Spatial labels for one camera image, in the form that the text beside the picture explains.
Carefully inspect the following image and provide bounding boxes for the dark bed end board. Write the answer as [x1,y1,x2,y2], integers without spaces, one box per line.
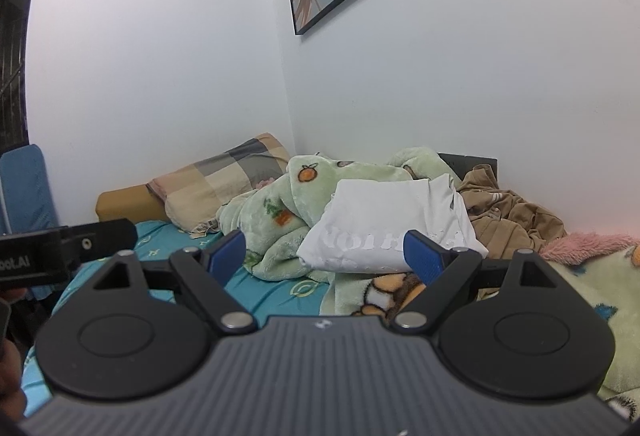
[437,153,499,191]

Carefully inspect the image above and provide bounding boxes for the green printed fleece blanket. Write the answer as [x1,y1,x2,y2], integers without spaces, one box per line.
[216,147,466,317]

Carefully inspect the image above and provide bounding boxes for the person's left hand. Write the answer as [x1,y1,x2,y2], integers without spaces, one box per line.
[0,287,26,420]

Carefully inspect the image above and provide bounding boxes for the brown crumpled clothes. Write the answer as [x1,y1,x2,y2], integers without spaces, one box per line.
[457,166,568,259]

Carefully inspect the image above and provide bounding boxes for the cream blanket with pink trim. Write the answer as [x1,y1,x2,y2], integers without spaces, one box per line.
[539,231,640,419]

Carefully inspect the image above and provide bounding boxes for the plaid pillow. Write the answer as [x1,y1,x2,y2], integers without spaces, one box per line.
[146,132,292,235]

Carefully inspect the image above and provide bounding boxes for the bed with teal sheet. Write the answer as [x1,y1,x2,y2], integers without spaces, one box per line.
[20,220,333,417]

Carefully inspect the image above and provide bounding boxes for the dark window with grille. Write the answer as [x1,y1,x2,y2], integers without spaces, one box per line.
[0,0,47,157]

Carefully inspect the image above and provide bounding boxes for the mustard headboard cushion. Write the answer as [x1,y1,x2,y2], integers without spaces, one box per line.
[96,184,170,224]

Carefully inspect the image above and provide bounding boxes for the blue covered chair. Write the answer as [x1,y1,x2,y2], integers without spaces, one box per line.
[0,144,60,237]

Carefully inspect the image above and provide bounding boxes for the white printed t-shirt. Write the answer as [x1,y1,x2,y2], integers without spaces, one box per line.
[296,175,490,275]

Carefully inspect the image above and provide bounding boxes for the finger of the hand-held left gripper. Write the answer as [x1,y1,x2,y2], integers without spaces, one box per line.
[59,219,139,267]

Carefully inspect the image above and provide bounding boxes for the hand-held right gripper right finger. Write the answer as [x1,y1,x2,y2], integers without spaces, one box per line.
[390,230,557,334]

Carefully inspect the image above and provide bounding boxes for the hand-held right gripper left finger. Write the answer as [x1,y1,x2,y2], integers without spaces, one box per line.
[89,231,258,334]

